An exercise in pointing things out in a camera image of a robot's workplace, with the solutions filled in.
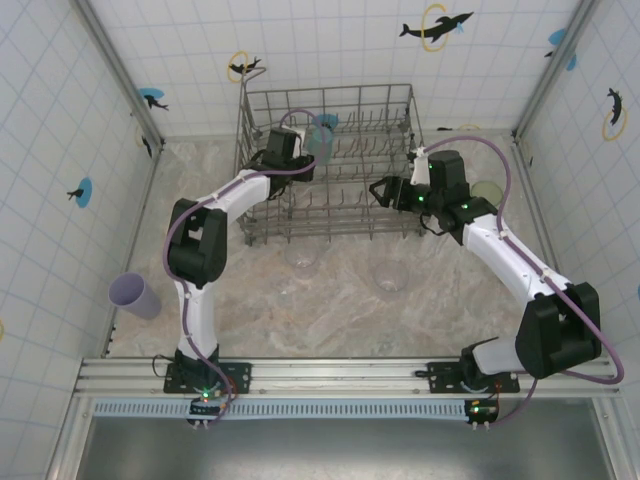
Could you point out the grey metal panel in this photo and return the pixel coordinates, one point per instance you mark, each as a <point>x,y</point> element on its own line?
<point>325,450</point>

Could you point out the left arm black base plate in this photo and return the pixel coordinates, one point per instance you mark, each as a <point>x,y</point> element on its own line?
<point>240,375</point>

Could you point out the clear plastic cup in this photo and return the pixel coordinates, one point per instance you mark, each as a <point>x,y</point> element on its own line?
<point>391,276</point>
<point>301,260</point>

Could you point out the purple plastic cup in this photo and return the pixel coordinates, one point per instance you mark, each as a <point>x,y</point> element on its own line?
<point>132,295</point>

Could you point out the aluminium corner post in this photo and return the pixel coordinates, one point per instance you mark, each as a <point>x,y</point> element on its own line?
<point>555,70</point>
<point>120,70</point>

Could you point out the green plastic cup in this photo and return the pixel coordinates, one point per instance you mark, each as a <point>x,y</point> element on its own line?
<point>487,189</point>

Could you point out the black shark blue circle sticker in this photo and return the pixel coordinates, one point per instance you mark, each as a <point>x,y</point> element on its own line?
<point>151,97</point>

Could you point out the black fish blue circle sticker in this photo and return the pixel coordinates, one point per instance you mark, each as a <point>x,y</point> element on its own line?
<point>82,192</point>

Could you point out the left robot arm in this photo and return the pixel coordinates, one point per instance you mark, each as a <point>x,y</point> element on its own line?
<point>195,240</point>

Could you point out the teal plastic cup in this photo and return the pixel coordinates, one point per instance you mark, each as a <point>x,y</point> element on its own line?
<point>320,147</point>

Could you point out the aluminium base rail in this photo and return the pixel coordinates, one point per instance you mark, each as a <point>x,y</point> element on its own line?
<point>325,375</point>

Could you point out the black and yellow sticker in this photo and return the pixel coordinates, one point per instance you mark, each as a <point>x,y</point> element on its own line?
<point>467,127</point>

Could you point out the aluminium side rail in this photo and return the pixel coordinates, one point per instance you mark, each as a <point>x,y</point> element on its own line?
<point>526,175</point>
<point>153,175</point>

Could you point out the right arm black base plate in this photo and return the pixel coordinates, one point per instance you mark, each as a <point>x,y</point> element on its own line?
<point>442,380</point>

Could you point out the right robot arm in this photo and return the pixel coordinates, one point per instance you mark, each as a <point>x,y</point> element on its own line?
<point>560,330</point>

